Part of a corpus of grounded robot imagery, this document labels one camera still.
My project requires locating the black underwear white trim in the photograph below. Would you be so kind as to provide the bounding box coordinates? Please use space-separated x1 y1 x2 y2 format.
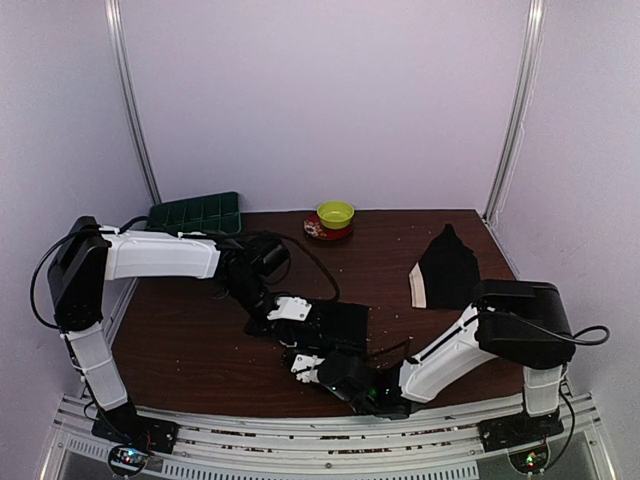
275 300 369 359

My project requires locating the lime green plastic bowl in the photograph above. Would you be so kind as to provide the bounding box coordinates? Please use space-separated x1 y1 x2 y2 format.
316 201 355 230

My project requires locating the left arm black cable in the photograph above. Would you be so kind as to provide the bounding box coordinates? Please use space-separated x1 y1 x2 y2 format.
214 230 344 301

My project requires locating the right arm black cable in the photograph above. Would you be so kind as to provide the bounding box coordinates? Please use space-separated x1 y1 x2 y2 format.
479 307 611 346

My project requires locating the right controller board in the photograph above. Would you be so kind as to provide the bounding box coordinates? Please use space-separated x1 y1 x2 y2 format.
509 445 550 475

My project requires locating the aluminium frame post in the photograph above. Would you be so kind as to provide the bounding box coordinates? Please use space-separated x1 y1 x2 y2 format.
104 0 162 205
483 0 546 226

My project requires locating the red floral plate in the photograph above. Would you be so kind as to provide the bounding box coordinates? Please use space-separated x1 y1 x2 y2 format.
303 212 354 241

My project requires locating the black underwear beige waistband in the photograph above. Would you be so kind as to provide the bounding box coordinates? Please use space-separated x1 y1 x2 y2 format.
408 224 481 310

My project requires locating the left controller board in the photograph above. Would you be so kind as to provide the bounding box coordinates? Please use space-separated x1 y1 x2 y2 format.
107 445 150 476

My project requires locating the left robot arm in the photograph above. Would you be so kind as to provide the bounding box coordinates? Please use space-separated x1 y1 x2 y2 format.
47 216 316 444

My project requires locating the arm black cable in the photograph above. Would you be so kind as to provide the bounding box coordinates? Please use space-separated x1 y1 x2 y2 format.
479 307 611 346
214 230 344 301

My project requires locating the aluminium frame post right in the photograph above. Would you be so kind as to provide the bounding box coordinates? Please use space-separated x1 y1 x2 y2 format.
483 0 546 226

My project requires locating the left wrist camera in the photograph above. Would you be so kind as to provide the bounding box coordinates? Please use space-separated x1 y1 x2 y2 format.
246 236 290 276

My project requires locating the controller board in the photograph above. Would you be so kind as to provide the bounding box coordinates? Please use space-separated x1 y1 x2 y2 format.
107 445 150 476
509 445 550 475

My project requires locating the aluminium frame post left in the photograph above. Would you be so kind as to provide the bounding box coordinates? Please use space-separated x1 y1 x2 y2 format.
104 0 162 205

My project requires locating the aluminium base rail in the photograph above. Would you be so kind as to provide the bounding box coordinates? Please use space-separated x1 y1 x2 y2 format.
35 392 623 479

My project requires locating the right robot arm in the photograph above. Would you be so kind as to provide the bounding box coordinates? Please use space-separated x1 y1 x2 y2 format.
290 280 576 442

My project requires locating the green plastic divider tray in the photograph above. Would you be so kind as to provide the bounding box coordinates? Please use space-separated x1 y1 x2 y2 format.
145 191 242 234

